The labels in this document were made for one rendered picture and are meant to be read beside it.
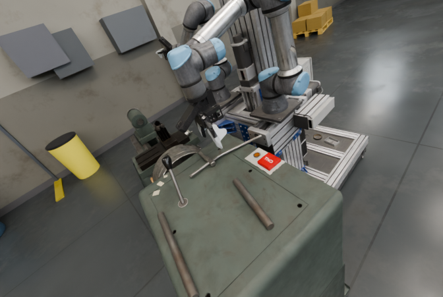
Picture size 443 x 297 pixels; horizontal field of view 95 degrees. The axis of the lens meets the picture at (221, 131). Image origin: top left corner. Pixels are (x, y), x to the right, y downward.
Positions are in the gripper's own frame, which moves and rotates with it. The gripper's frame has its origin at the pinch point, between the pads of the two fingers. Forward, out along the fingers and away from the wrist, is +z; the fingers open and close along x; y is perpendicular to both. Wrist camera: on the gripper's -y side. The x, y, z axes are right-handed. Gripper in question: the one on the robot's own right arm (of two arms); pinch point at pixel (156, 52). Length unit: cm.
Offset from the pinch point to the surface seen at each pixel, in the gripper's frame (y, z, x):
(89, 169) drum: 140, 241, -53
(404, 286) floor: 149, -170, -80
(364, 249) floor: 151, -150, -64
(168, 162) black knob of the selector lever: 5, -88, -104
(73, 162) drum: 113, 244, -59
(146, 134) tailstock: 61, 30, -40
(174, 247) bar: 14, -99, -124
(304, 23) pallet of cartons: 198, -24, 570
